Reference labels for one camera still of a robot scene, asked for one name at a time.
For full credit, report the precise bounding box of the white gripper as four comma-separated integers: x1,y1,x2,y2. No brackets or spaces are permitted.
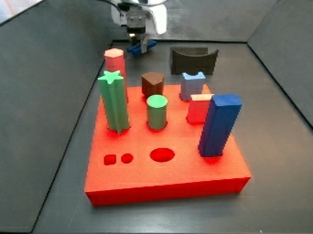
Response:
109,0,167,54

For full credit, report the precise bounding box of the blue square-circle object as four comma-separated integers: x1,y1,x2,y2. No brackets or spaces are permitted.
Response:
127,39,156,56

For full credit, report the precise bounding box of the black curved fixture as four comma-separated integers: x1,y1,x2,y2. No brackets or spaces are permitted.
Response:
169,47,219,75

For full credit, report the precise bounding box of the red square peg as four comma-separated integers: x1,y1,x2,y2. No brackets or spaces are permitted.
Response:
186,94,212,124

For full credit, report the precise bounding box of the red peg board base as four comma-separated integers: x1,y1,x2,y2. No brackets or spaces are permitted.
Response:
84,85,250,207

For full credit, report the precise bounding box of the pink hexagon peg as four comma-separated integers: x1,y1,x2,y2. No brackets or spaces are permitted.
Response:
101,48,128,103

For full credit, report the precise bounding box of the brown pentagon peg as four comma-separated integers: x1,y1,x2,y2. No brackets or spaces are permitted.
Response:
141,72,163,99

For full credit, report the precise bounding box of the green star peg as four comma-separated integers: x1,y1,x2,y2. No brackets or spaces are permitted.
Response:
97,70,129,133

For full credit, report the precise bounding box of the light blue notched peg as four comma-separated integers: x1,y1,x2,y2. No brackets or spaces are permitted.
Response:
179,71,206,101

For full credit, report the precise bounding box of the green cylinder peg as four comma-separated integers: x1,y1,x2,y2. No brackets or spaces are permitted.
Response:
147,94,167,130

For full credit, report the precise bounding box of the tall blue rectangular peg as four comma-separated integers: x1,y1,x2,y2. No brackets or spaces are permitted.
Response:
198,93,242,157

